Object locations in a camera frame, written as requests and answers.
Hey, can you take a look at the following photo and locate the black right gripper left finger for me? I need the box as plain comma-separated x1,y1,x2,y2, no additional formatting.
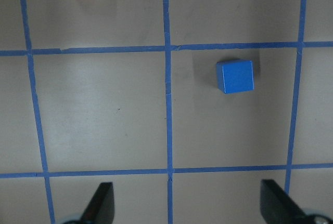
80,182,115,223

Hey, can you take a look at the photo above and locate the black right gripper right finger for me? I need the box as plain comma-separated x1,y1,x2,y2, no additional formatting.
260,179,307,224

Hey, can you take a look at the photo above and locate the blue wooden block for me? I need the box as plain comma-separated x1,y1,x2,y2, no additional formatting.
216,59,254,94

